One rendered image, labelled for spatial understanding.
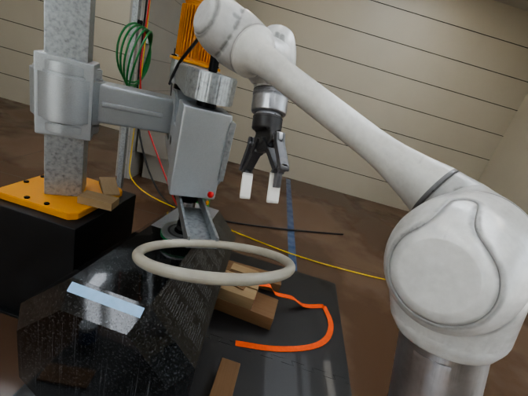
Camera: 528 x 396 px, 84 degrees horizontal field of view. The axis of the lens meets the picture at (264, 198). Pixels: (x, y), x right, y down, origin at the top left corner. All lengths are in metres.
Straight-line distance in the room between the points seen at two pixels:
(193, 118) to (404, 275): 1.14
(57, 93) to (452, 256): 1.81
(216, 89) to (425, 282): 1.12
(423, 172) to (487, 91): 6.68
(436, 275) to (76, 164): 1.93
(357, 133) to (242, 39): 0.28
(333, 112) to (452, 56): 6.32
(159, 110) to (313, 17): 4.66
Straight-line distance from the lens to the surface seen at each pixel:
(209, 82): 1.30
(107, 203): 1.96
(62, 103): 1.89
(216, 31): 0.62
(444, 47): 6.80
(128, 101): 1.95
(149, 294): 1.33
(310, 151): 6.26
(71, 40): 1.92
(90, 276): 1.41
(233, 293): 2.34
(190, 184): 1.42
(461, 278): 0.32
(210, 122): 1.35
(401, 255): 0.33
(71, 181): 2.09
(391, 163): 0.57
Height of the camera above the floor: 1.71
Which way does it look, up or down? 21 degrees down
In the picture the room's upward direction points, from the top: 16 degrees clockwise
